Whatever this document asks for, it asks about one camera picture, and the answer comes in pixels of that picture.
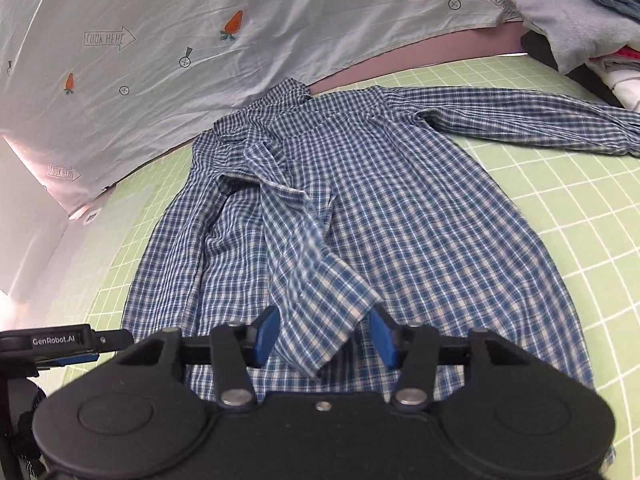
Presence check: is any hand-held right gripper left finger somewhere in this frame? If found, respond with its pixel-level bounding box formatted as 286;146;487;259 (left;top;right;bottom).
112;305;281;409

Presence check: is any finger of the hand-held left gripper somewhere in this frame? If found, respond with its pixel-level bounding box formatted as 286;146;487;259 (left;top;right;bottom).
37;352;98;367
92;329;135;351

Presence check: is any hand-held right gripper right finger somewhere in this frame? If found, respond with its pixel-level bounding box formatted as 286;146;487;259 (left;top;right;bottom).
369;306;538;409

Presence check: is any blue plaid shirt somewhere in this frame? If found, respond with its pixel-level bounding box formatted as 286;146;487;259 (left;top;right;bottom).
120;77;640;473

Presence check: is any white foam board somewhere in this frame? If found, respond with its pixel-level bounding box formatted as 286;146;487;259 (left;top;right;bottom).
0;132;71;311

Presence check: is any carrot printed grey sheet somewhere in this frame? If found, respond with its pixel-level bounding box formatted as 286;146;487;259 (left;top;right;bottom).
0;0;531;216

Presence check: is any white garment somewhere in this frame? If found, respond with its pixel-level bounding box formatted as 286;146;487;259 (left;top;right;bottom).
602;67;640;111

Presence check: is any light grey thin garment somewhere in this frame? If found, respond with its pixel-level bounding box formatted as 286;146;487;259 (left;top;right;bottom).
590;57;640;78

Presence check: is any grey fleece sweatshirt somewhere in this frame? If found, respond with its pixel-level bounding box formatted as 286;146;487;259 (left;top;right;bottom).
506;0;640;76

